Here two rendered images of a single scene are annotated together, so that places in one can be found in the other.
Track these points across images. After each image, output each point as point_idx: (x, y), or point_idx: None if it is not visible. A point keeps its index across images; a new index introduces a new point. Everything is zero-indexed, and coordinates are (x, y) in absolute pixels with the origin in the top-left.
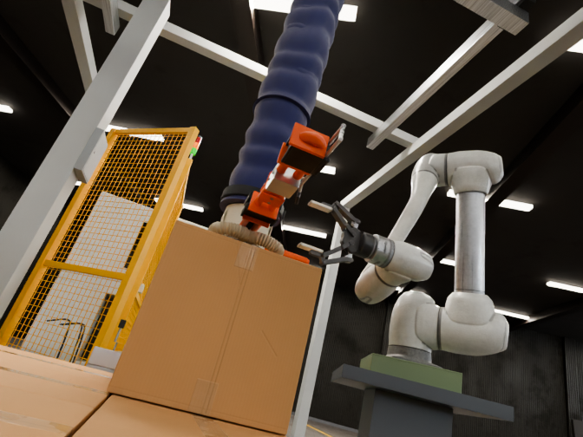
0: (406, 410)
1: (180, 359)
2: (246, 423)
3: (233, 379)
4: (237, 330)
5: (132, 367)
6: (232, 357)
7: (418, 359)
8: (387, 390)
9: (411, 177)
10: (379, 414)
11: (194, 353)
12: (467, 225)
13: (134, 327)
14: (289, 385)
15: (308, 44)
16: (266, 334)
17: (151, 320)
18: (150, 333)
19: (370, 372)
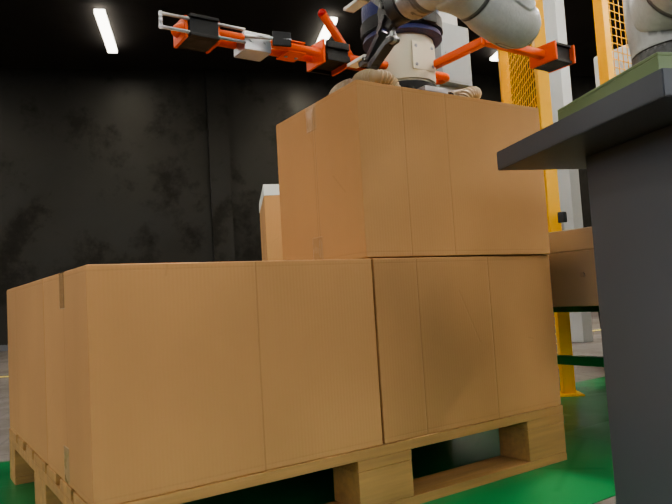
0: (621, 166)
1: (302, 229)
2: (342, 258)
3: (328, 227)
4: (321, 187)
5: (287, 248)
6: (324, 210)
7: None
8: (576, 153)
9: None
10: (595, 190)
11: (307, 220)
12: None
13: (281, 220)
14: (358, 212)
15: None
16: (336, 177)
17: (285, 210)
18: (287, 220)
19: (515, 145)
